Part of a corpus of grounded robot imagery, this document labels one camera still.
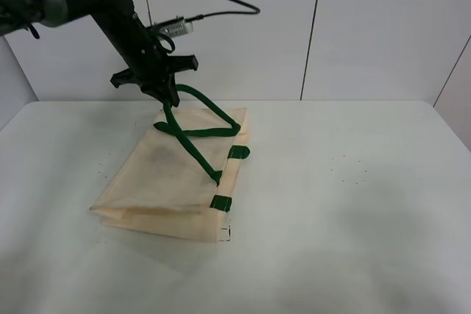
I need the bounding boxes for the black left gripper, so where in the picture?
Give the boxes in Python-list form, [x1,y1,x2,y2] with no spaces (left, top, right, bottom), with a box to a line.
[110,45,199,107]

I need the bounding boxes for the white linen bag green handles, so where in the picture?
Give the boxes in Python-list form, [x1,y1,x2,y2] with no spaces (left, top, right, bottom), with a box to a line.
[90,85,250,243]

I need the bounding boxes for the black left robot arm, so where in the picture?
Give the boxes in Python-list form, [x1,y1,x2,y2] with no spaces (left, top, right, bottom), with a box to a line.
[1,0,199,107]

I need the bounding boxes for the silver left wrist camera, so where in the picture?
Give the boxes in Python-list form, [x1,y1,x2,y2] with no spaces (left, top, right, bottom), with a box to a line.
[147,16,194,38]

